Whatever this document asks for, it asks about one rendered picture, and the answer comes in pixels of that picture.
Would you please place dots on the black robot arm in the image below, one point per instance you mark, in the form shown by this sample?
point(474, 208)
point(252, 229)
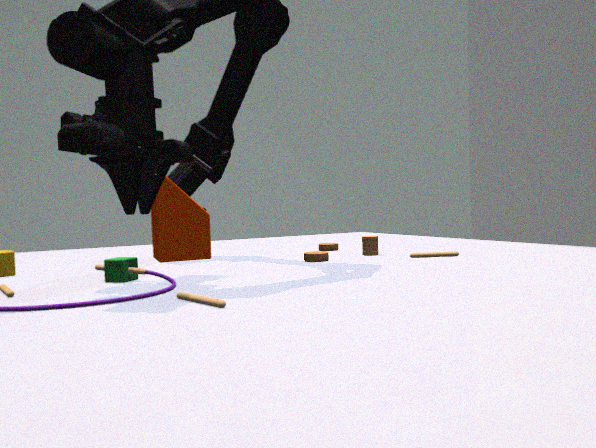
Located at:
point(120, 41)

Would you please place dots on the brown wooden cylinder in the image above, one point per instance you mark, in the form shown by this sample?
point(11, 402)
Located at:
point(370, 245)

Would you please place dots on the tan wooden disc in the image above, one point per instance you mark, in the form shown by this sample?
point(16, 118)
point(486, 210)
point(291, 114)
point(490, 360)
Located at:
point(328, 246)
point(316, 256)

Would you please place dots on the yellow cube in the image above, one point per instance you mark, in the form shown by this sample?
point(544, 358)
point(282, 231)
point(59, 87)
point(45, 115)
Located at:
point(7, 263)

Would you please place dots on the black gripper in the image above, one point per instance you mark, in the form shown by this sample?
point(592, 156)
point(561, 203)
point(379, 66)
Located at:
point(136, 173)

